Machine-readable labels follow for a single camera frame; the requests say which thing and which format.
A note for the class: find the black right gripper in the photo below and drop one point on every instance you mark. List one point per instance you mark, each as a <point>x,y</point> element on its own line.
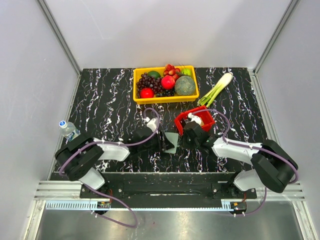
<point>182,141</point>

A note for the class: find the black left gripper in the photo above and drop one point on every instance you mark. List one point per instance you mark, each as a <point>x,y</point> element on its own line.
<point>163,144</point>

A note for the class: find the red plastic card tray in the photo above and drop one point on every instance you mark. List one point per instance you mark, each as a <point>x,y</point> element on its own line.
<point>202,112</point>

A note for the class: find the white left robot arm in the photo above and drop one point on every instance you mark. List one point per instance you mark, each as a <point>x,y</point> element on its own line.
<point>78,157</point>

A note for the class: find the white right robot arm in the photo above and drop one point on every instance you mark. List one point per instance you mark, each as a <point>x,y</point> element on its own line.
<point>273,168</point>

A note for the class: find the green spring onion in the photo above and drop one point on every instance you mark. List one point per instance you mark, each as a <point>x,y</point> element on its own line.
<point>210,96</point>

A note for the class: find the green netted melon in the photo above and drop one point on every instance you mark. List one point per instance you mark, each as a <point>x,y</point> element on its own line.
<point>185,86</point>

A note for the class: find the red round fruit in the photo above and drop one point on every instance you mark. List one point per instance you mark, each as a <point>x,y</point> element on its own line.
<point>146,93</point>

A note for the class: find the red pomegranate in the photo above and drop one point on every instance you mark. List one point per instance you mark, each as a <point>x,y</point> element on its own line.
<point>168,82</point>

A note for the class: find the green apple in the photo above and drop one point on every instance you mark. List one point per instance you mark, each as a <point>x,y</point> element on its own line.
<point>186,72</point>

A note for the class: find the dark purple grape bunch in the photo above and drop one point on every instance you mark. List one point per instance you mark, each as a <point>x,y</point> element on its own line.
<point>146,81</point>

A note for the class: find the green avocado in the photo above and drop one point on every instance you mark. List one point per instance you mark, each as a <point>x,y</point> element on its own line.
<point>154,74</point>

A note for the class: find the yellow plastic fruit bin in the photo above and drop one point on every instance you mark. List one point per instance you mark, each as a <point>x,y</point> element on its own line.
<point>167,99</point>

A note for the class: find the clear plastic water bottle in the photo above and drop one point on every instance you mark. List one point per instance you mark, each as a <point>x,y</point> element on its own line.
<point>68,130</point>

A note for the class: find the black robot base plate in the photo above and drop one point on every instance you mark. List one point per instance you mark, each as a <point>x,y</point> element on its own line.
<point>155,189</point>

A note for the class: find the aluminium frame rail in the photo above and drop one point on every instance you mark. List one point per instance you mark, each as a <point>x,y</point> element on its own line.
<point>86,205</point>

